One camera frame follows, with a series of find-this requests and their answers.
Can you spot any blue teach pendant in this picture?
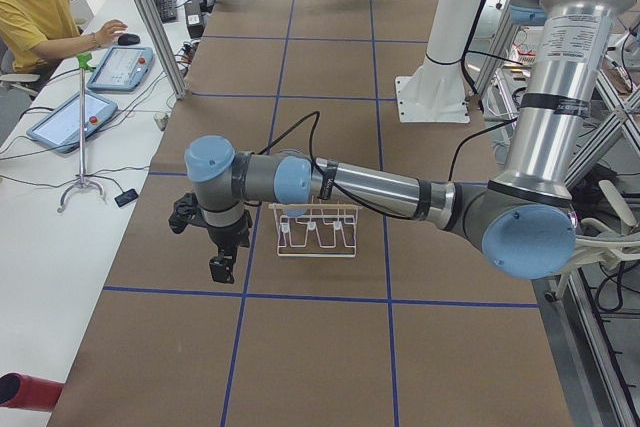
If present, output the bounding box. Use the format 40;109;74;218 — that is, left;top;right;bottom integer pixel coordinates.
27;91;117;153
87;46;154;92

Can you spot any blue teach pendant far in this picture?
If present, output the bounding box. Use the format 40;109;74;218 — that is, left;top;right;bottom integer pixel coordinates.
87;46;154;92

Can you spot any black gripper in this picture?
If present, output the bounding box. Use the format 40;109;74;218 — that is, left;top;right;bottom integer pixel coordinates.
207;211;251;284

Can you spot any person in yellow shirt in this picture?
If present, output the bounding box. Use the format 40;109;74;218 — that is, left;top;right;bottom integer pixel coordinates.
1;0;127;74

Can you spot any red cylinder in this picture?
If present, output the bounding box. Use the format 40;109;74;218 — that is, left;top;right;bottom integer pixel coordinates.
1;373;64;412

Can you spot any aluminium frame post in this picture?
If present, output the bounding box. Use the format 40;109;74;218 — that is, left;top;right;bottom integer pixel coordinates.
134;0;187;100

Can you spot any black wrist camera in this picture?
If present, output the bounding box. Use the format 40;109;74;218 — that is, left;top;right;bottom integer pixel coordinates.
168;192;206;234

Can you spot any white pedestal column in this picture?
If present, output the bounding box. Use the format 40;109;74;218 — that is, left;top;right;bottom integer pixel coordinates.
395;0;483;123

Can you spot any white wire cup holder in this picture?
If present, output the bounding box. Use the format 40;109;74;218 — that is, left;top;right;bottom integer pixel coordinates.
268;202;361;258

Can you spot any blue teach pendant near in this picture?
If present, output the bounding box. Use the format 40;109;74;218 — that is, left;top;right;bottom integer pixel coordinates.
27;91;117;153

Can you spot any black computer mouse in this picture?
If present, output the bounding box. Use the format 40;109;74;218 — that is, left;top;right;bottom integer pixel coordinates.
117;33;141;46

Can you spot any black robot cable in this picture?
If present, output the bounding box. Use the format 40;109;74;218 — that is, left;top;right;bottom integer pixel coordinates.
254;110;521;221

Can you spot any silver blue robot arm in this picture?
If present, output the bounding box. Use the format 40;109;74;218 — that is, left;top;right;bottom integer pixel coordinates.
169;0;636;283

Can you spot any small black device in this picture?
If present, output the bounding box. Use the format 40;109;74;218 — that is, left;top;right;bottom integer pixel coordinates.
114;189;139;208

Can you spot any silver stand with green clip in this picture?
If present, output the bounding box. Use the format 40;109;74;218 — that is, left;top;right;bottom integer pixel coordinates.
57;52;106;214

